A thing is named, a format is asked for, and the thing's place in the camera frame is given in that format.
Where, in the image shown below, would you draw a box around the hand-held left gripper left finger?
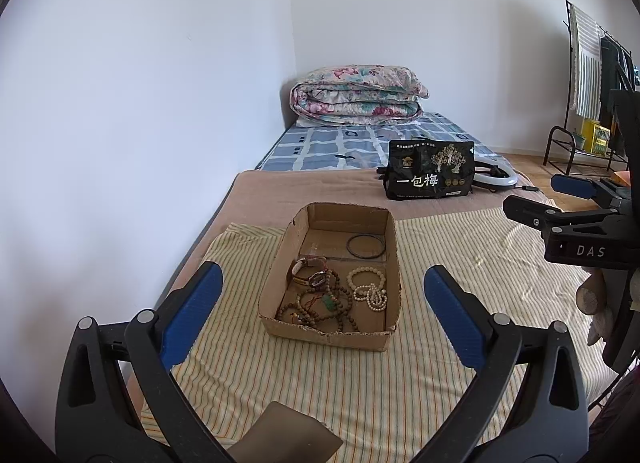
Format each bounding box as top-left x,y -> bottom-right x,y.
55,260 -> 236,463

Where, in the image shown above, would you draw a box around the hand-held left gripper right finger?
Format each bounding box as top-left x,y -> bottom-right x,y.
405,265 -> 591,463

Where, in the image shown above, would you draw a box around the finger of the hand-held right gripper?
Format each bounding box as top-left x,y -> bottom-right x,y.
502,194 -> 622,240
550,174 -> 628,206

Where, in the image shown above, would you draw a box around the brown wooden bead necklace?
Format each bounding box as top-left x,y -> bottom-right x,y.
275,270 -> 358,334

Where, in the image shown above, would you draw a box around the white pearl bracelet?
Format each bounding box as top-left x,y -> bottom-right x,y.
347,267 -> 386,296

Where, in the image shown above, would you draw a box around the black bangle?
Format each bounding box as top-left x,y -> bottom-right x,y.
346,234 -> 386,260

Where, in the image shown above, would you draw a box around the green jade pendant red cord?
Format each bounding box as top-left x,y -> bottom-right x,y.
307,292 -> 340,311

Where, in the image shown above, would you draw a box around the cardboard box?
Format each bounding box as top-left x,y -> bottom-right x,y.
257,202 -> 403,353

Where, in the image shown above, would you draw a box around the person's right hand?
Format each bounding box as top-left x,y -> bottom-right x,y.
575,269 -> 640,346

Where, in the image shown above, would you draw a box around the black clothes rack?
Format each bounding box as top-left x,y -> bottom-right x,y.
544,0 -> 640,176

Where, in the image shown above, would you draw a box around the yellow box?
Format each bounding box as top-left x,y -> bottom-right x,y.
580,118 -> 612,154

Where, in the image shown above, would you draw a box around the black snack bag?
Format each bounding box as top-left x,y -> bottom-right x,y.
382,140 -> 476,201

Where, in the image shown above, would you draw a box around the green striped hanging towel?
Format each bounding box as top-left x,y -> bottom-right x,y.
570,6 -> 603,119

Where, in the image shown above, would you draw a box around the dark hanging clothes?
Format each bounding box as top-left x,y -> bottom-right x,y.
600,36 -> 640,109

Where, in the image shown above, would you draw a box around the striped towel cloth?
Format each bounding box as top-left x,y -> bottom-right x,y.
140,207 -> 608,463

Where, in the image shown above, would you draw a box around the brown blanket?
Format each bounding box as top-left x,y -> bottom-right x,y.
125,156 -> 558,454

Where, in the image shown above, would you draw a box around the brown cardboard piece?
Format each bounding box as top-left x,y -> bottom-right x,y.
239,400 -> 344,463

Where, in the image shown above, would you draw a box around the blue checked bedsheet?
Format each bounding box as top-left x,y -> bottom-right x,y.
255,110 -> 508,173

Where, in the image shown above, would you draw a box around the folded floral quilt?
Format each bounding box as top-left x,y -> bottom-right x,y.
290,64 -> 431,128

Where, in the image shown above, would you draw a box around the white ring light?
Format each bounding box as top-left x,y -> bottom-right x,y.
375,162 -> 527,192

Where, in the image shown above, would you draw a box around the brown strap wristwatch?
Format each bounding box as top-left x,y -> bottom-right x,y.
286,256 -> 331,290

